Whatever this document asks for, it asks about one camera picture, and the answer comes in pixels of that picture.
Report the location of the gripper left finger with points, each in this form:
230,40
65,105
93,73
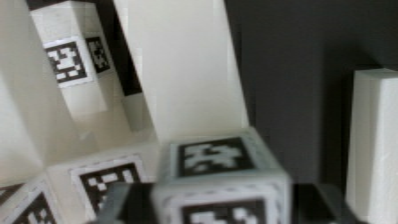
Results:
129,207

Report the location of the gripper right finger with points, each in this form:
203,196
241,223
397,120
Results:
320,207

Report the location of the white tagged cube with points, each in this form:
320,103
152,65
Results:
29,202
223,183

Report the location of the white chair back frame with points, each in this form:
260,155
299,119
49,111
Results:
180,45

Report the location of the white chair leg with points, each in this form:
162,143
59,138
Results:
77,49

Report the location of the white chair seat part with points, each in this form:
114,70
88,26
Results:
111,158

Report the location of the white right obstacle bar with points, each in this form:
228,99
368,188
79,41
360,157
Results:
372,177

